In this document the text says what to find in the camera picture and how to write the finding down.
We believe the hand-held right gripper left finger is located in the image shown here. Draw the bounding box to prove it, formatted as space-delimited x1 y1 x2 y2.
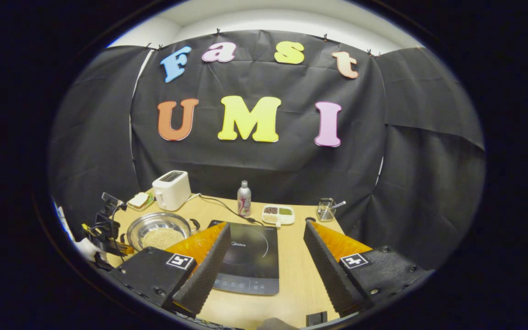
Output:
108 222 231 318

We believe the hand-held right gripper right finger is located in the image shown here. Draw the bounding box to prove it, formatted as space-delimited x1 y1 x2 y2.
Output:
304 221 434 317

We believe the stainless steel pot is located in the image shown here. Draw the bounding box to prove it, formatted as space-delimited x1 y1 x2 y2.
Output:
126 212 200 252

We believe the black induction cooktop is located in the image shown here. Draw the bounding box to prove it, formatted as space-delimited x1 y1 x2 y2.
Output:
208 220 280 296

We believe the pile of soybeans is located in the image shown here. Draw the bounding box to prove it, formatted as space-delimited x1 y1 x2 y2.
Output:
141 228 186 250

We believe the white divided dish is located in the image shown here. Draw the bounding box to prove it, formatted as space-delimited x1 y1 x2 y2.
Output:
262 205 295 228

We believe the white toaster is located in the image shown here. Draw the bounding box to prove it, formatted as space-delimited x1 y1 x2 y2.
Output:
152 170 192 211

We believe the silver drink bottle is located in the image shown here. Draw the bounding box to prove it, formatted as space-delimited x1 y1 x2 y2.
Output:
237 181 252 217

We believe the row of backdrop clips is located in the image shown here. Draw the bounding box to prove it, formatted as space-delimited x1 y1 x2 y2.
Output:
147 28 381 58

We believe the metal wire utensil holder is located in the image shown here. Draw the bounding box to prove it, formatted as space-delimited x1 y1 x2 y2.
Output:
317 198 336 222

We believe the black power cable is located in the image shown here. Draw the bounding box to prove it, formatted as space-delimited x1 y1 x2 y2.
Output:
199 195 264 226

